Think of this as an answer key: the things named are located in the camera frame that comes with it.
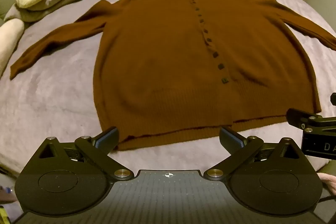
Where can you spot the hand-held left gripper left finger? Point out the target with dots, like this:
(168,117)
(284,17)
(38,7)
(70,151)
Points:
(108,138)

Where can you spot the pink fuzzy cloth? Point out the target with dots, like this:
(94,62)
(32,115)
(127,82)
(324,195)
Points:
(328,182)

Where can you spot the brown knit cardigan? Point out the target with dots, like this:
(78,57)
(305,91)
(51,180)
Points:
(170,69)

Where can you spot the purple bed sheet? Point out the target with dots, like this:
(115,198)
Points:
(52,100)

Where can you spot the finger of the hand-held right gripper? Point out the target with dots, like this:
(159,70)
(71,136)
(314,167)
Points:
(302,119)
(333,99)

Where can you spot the white bolster pillow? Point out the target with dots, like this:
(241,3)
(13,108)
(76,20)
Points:
(9,43)

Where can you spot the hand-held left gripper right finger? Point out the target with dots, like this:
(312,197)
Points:
(233,138)

